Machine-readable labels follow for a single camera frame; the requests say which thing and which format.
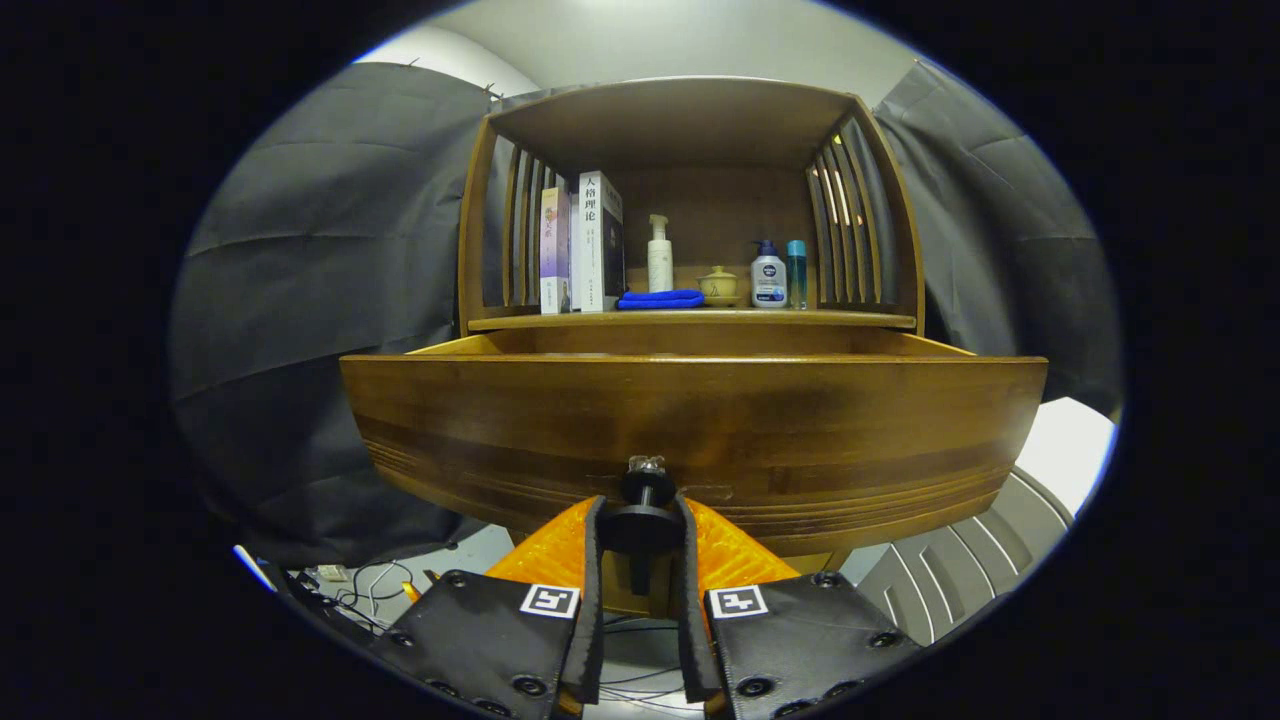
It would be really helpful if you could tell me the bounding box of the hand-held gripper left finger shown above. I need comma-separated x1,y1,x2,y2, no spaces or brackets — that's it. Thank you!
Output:
370,495,608,720

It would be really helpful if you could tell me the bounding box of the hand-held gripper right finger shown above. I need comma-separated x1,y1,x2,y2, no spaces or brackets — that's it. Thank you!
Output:
672,493,926,720

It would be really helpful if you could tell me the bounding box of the brown wooden drawer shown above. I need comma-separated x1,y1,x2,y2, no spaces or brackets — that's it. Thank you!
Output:
340,330,1049,598

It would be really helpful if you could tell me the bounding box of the white side cabinet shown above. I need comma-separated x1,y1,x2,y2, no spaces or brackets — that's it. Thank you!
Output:
858,397,1118,646

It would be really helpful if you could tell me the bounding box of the brown wooden countertop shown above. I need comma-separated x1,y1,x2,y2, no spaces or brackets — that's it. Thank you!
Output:
468,305,917,333

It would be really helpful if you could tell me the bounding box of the brown wooden cabinet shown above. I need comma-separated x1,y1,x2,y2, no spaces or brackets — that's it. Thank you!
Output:
458,76,926,619

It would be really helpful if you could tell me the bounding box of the folded blue cloth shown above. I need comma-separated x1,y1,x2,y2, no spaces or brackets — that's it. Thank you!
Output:
617,289,706,310

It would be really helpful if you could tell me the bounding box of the yellow lidded teacup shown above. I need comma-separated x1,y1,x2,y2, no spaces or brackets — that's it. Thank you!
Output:
697,266,743,307

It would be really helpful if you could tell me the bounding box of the white blue-label pump bottle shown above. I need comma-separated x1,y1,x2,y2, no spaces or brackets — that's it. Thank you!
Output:
751,239,788,308

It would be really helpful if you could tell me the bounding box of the thick white book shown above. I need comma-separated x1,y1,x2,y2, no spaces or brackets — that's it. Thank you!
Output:
570,170,626,313

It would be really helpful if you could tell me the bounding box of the purple book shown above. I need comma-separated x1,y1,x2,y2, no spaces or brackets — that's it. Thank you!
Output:
540,187,572,315

